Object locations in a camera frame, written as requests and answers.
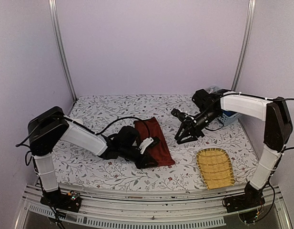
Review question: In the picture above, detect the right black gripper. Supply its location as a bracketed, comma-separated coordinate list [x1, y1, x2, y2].
[174, 108, 221, 145]

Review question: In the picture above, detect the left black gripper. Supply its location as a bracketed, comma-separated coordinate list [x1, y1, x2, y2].
[120, 145, 158, 170]

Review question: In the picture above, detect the brown towel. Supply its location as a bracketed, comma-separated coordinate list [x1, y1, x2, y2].
[134, 117, 175, 168]

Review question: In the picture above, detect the blue towel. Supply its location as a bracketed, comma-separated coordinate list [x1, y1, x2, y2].
[223, 111, 236, 117]

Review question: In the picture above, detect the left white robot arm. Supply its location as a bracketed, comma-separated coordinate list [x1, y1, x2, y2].
[27, 106, 160, 213]

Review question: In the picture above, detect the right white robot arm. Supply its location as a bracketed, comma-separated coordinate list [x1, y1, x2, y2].
[171, 89, 293, 213]

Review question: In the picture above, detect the yellow bamboo tray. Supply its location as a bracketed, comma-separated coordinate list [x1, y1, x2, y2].
[196, 148, 235, 190]

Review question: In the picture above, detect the light blue plastic basket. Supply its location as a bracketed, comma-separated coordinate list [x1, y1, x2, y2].
[206, 84, 242, 126]

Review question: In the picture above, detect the floral tablecloth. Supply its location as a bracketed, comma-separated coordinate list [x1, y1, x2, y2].
[53, 95, 258, 191]

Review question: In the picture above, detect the white bowl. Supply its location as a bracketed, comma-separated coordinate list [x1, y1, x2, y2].
[73, 118, 83, 125]

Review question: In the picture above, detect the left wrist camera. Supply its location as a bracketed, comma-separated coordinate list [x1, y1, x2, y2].
[139, 137, 160, 154]

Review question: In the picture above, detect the aluminium front rail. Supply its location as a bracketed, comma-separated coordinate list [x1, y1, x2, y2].
[15, 183, 293, 229]

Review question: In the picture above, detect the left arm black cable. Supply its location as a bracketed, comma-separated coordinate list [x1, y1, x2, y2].
[15, 116, 142, 167]

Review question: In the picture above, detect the left aluminium frame post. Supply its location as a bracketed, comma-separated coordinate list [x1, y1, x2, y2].
[48, 0, 77, 102]

